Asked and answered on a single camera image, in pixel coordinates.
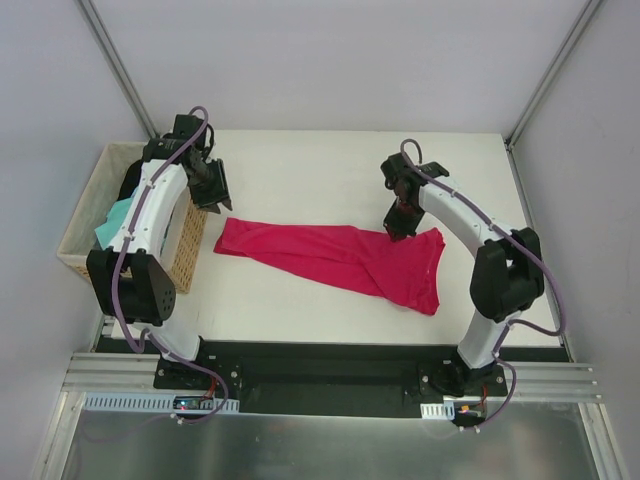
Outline pink t shirt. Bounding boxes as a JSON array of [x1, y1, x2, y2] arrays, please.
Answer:
[[214, 218, 445, 316]]

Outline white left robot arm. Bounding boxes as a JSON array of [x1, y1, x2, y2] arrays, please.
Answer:
[[86, 106, 232, 389]]

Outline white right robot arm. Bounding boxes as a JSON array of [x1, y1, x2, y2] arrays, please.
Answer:
[[381, 153, 544, 395]]

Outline black t shirt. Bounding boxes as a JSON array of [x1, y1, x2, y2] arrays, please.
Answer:
[[117, 160, 142, 201]]

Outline wicker laundry basket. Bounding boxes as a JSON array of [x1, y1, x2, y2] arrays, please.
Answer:
[[57, 142, 207, 294]]

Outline teal t shirt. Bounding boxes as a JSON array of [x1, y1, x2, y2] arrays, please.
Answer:
[[94, 198, 132, 249]]

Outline right white cable duct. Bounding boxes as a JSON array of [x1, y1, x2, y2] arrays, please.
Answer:
[[420, 401, 455, 421]]

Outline white cable duct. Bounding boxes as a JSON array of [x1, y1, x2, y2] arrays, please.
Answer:
[[84, 393, 240, 416], [420, 401, 455, 421]]

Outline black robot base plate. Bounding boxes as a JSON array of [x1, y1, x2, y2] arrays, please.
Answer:
[[153, 340, 509, 418]]

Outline left aluminium frame post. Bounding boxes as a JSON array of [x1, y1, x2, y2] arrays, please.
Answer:
[[74, 0, 159, 138]]

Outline aluminium frame post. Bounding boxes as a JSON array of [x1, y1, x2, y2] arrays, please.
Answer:
[[504, 0, 606, 152], [74, 0, 159, 138]]

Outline left white cable duct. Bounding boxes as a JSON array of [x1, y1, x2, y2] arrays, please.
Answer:
[[84, 393, 240, 416]]

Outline right aluminium frame post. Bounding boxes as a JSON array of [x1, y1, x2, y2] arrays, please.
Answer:
[[504, 0, 606, 152]]

